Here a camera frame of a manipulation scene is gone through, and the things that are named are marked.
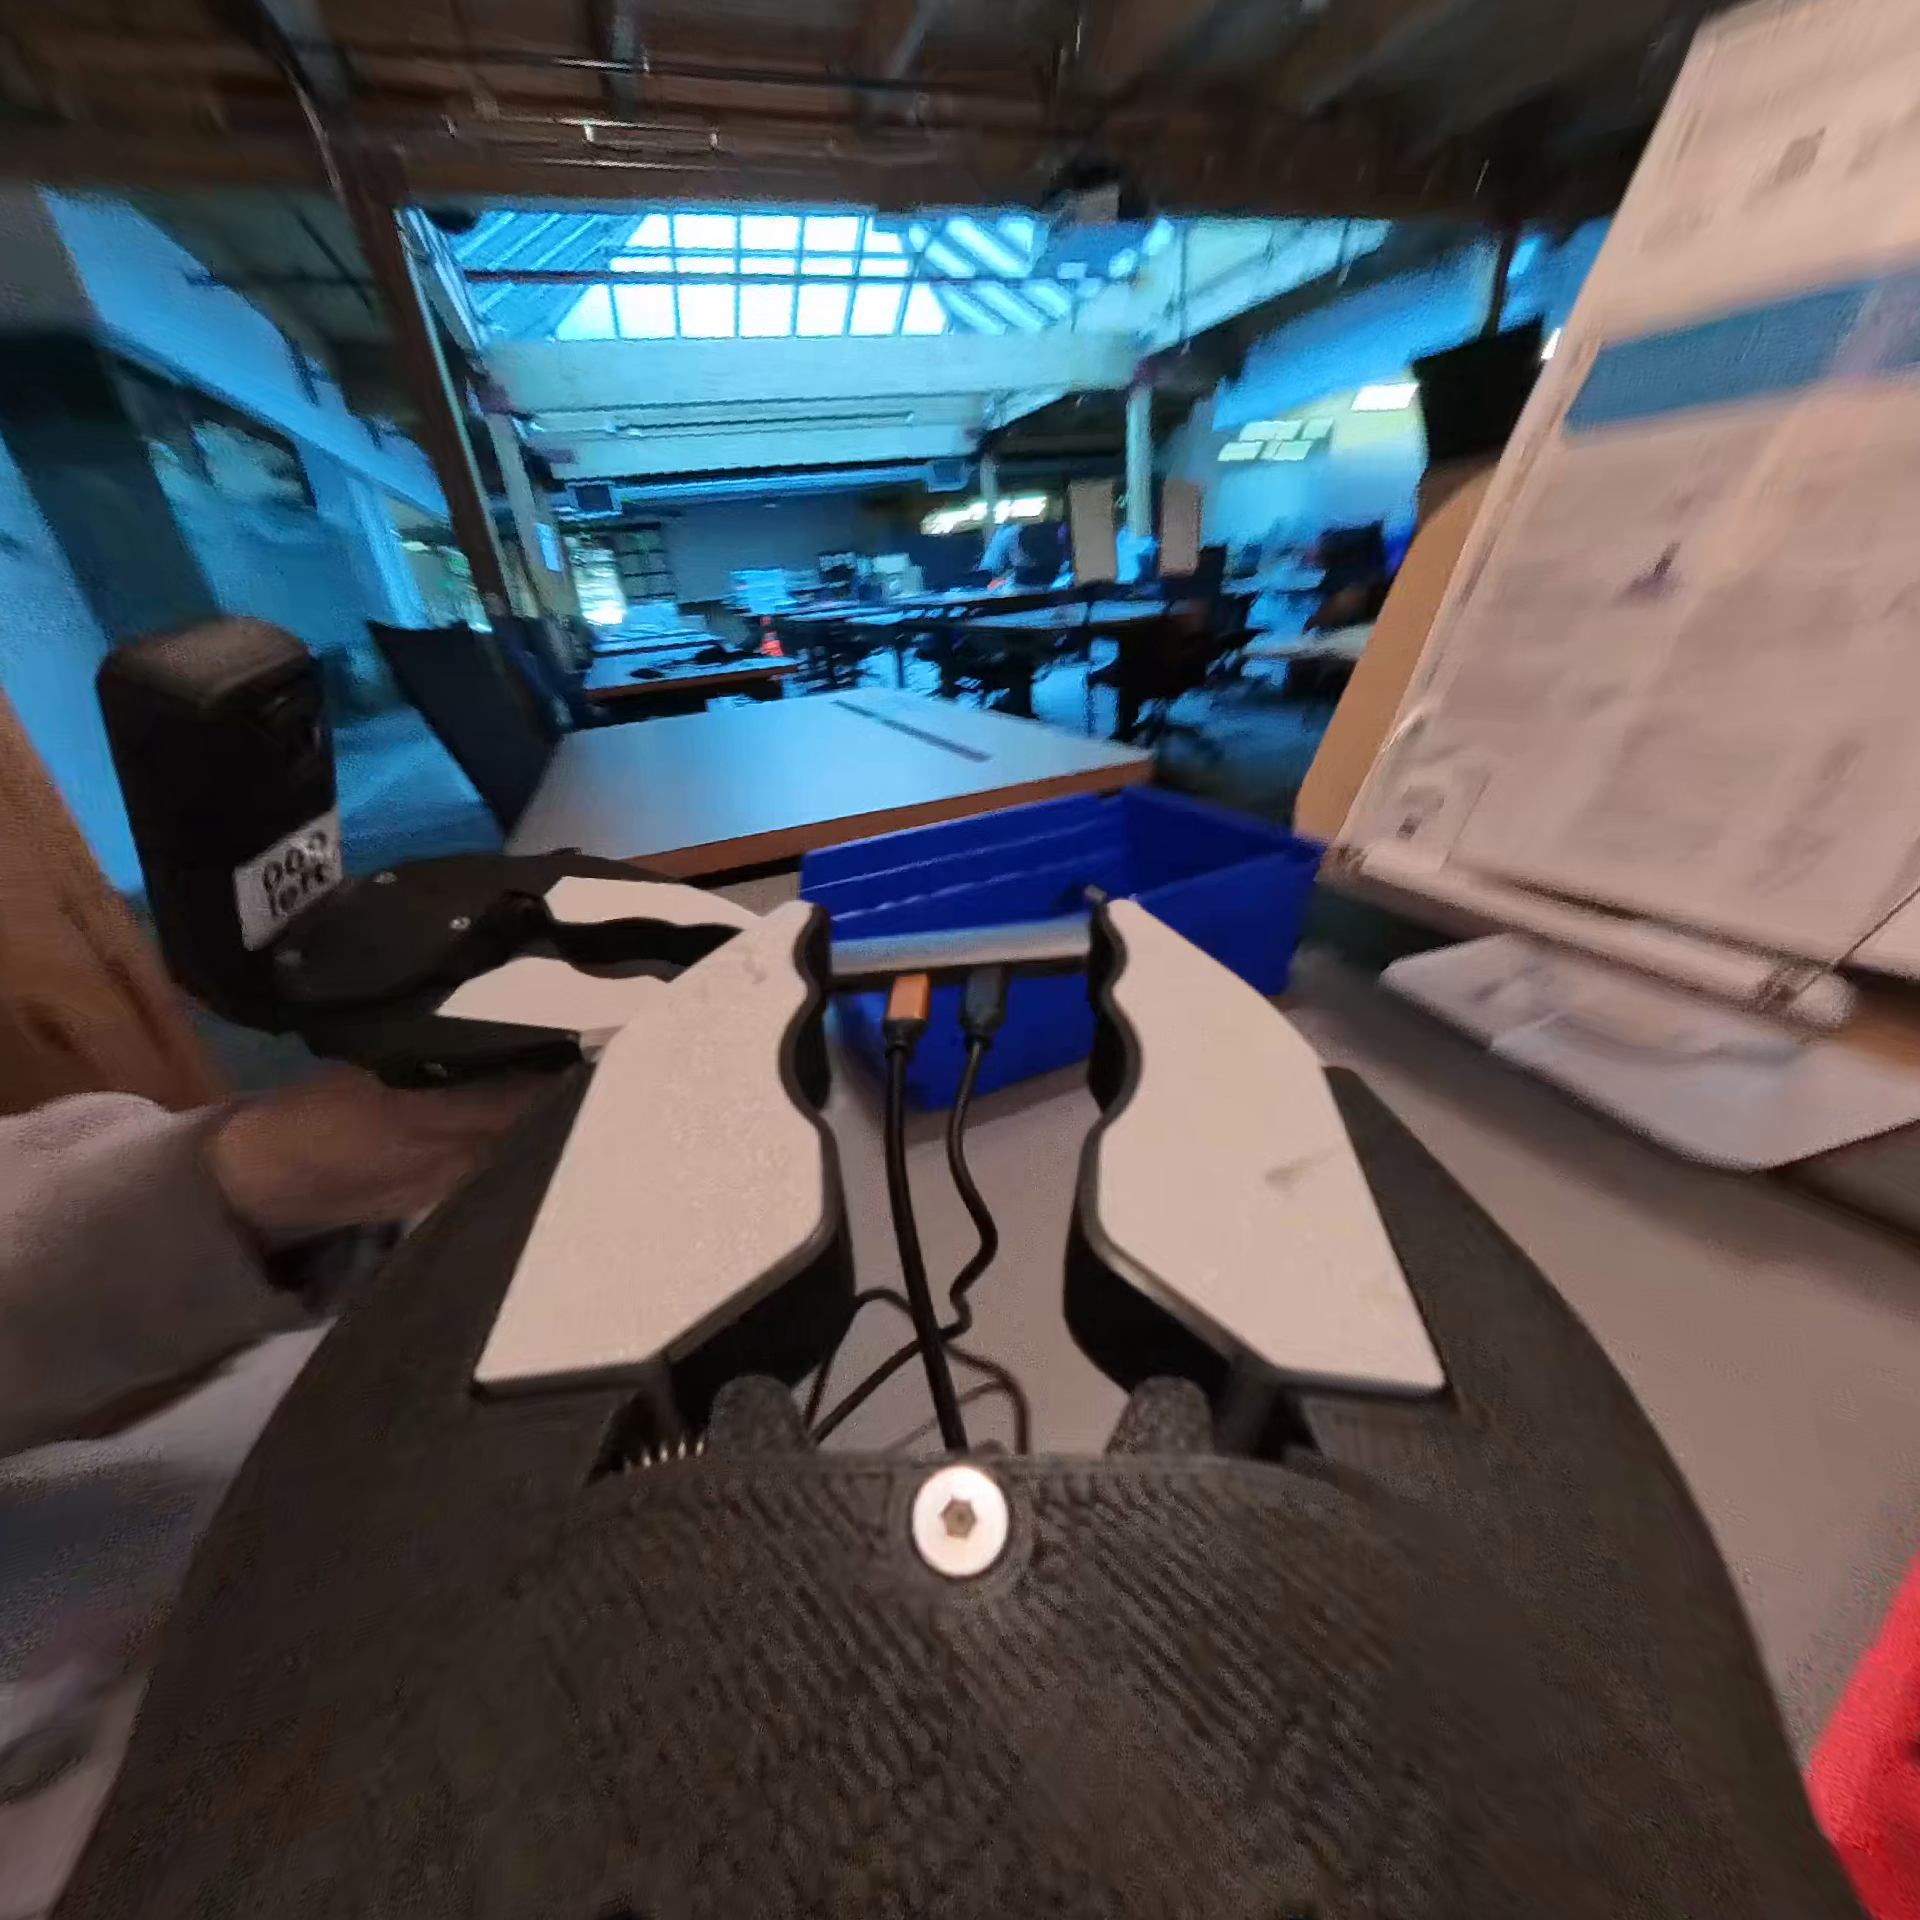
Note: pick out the grey desk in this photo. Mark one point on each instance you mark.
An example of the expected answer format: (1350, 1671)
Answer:
(1652, 1351)

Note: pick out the wooden table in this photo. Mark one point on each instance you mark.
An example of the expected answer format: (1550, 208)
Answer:
(824, 765)

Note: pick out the blue plastic bin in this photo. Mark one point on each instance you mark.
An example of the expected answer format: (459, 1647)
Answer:
(1200, 884)

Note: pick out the black partition panel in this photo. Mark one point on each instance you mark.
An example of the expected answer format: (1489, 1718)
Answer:
(465, 705)

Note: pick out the grey USB hub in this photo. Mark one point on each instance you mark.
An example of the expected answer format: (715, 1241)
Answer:
(962, 950)

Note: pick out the person's left hand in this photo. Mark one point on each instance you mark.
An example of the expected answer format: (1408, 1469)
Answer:
(360, 1155)

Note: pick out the brown cardboard backing board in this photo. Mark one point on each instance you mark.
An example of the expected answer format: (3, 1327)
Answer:
(1395, 675)

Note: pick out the red plastic bin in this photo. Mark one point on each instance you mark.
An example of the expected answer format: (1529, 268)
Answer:
(1885, 1772)

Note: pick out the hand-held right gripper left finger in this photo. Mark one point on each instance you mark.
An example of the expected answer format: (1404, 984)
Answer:
(674, 1171)

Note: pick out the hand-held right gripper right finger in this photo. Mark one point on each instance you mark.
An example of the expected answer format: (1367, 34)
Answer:
(1260, 1171)

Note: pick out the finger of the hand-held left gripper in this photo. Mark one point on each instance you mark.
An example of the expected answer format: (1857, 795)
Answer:
(554, 999)
(647, 906)

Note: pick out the black monitor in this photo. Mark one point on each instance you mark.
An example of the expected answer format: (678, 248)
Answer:
(1477, 399)

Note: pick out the white stand base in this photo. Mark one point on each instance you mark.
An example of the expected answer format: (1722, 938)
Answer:
(1652, 1049)

